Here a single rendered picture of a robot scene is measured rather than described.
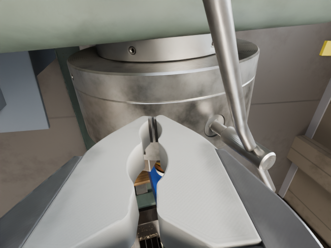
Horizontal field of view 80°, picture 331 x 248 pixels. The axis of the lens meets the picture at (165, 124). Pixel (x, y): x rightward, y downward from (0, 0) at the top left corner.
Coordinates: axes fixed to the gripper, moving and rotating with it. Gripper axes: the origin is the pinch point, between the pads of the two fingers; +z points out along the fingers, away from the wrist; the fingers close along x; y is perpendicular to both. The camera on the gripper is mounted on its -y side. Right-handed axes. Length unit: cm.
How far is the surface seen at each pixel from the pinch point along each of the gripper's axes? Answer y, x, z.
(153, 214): 57, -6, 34
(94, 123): 8.4, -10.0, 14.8
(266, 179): 13.1, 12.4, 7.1
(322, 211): 194, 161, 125
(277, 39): 22, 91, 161
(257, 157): 7.6, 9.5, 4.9
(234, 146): 8.1, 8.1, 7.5
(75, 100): 28, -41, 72
